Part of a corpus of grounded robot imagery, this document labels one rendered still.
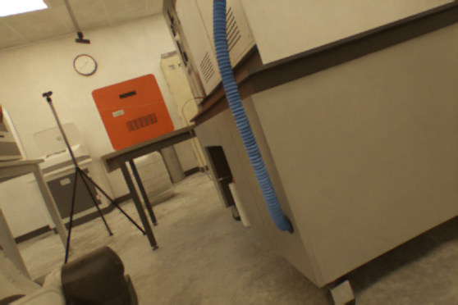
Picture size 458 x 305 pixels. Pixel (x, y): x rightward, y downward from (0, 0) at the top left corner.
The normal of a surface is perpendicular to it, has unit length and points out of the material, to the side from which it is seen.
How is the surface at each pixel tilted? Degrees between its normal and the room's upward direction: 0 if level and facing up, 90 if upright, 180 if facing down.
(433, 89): 90
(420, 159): 90
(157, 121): 90
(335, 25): 90
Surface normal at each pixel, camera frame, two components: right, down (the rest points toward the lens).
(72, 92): 0.25, -0.01
